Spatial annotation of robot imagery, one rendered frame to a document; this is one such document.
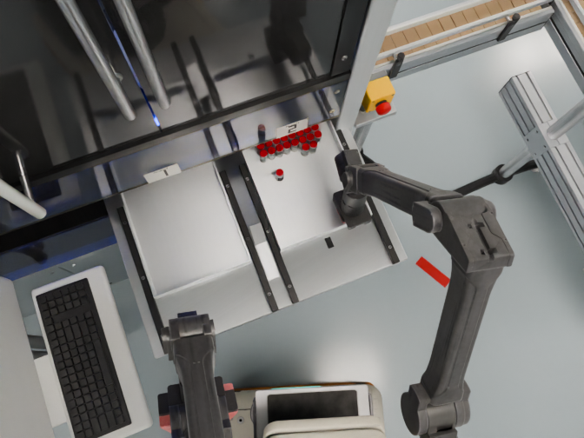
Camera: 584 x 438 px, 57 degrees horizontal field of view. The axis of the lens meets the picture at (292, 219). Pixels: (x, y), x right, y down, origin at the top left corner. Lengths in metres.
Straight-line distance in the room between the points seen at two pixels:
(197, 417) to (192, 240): 0.72
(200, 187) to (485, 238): 0.86
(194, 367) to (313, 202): 0.73
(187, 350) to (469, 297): 0.44
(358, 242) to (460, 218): 0.64
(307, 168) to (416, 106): 1.23
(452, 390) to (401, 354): 1.34
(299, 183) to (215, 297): 0.38
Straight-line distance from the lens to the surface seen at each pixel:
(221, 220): 1.44
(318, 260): 1.42
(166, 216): 1.47
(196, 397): 0.82
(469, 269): 0.81
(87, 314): 1.53
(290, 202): 1.45
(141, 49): 0.80
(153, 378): 2.32
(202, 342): 0.88
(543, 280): 2.58
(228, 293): 1.41
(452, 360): 0.95
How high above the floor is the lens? 2.27
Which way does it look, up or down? 75 degrees down
